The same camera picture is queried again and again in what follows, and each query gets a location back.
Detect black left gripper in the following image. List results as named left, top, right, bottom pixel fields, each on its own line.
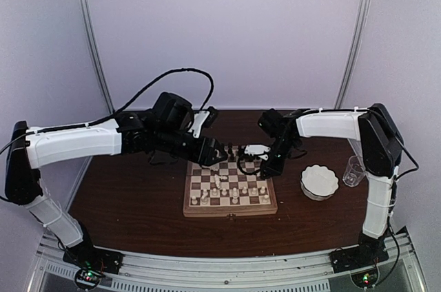
left=155, top=125, right=229, bottom=167

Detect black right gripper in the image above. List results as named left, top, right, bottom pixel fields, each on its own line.
left=261, top=137, right=298, bottom=179

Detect wooden chess board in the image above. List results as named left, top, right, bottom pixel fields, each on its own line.
left=183, top=158, right=278, bottom=218

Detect white knight chess piece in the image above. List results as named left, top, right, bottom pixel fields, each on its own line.
left=200, top=194, right=209, bottom=205

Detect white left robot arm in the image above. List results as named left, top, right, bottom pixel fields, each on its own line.
left=2, top=109, right=227, bottom=267

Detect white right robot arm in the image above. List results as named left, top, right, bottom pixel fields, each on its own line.
left=258, top=103, right=403, bottom=266

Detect black chess pieces rows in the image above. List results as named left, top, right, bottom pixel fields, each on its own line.
left=225, top=144, right=243, bottom=163

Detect pile of white chess pieces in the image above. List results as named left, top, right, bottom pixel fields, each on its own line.
left=211, top=169, right=228, bottom=189

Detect right round controller board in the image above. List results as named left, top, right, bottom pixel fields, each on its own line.
left=351, top=269, right=380, bottom=289

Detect round controller board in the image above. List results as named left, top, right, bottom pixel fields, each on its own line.
left=351, top=269, right=380, bottom=289
left=74, top=269, right=103, bottom=290

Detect left round controller board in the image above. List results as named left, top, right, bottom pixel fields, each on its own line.
left=74, top=269, right=103, bottom=290

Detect white scalloped ceramic bowl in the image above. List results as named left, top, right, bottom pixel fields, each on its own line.
left=300, top=165, right=339, bottom=201

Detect clear drinking glass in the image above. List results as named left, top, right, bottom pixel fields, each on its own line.
left=342, top=155, right=366, bottom=187

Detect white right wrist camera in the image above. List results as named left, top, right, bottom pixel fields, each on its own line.
left=237, top=144, right=271, bottom=160

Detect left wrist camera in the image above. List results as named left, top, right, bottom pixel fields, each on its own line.
left=189, top=107, right=218, bottom=138

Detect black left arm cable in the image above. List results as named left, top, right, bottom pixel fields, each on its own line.
left=0, top=67, right=216, bottom=155

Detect aluminium front rail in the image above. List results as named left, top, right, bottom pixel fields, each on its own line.
left=30, top=229, right=428, bottom=292

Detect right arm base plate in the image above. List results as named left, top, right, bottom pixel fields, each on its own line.
left=329, top=246, right=389, bottom=273

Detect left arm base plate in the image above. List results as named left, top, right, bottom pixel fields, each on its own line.
left=63, top=249, right=124, bottom=274

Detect left aluminium frame post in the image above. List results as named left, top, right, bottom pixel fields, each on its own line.
left=79, top=0, right=114, bottom=113

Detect aluminium frame post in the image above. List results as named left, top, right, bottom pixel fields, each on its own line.
left=334, top=0, right=371, bottom=109
left=79, top=0, right=114, bottom=113

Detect right aluminium frame post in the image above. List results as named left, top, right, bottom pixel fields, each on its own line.
left=334, top=0, right=371, bottom=109

